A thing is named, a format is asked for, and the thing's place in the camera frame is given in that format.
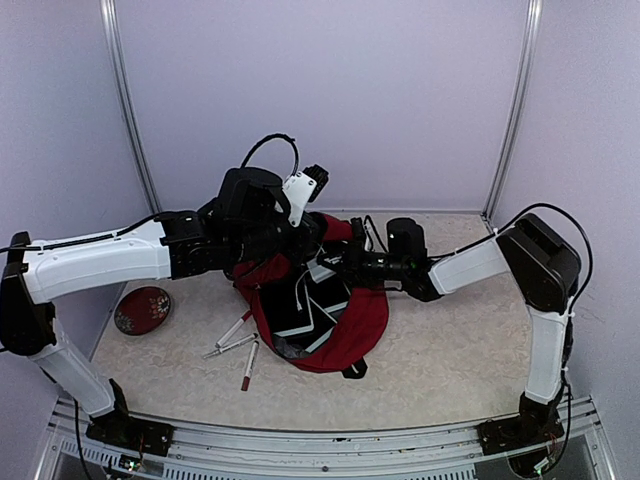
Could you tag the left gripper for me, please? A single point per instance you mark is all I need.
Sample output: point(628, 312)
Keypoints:
point(312, 229)

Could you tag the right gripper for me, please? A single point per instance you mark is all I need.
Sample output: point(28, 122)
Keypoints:
point(350, 263)

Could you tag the white tablet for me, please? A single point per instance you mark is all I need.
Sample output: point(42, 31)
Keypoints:
point(287, 309)
point(328, 300)

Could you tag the red backpack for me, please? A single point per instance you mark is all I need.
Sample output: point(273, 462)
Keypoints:
point(358, 331)

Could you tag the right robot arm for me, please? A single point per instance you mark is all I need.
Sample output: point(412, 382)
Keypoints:
point(489, 346)

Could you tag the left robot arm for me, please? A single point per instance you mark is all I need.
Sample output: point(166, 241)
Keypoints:
point(255, 216)

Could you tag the white marker black cap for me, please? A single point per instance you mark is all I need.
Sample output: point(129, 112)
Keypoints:
point(236, 344)

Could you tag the white marker dark-red cap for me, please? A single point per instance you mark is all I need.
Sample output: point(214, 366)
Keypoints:
point(250, 366)

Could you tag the white marker red cap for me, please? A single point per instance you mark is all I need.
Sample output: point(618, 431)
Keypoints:
point(233, 329)

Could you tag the red patterned dish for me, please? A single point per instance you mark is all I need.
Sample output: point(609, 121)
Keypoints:
point(142, 310)

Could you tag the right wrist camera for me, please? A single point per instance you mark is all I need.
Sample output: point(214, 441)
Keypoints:
point(360, 234)

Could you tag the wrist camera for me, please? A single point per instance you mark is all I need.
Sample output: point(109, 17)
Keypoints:
point(302, 188)
point(360, 234)

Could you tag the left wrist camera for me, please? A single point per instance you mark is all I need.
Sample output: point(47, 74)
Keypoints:
point(302, 188)

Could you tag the front aluminium rail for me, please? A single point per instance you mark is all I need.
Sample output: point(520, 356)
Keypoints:
point(206, 451)

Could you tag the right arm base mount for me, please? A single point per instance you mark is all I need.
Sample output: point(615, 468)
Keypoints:
point(498, 436)

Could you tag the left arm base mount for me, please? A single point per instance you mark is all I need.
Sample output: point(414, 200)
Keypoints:
point(143, 436)

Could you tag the left aluminium frame post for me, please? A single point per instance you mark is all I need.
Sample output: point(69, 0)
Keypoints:
point(109, 16)

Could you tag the aluminium frame post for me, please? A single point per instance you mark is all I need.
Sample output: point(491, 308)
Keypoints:
point(109, 16)
point(516, 109)

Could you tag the right aluminium frame post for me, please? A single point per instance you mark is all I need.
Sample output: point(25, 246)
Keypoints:
point(516, 109)

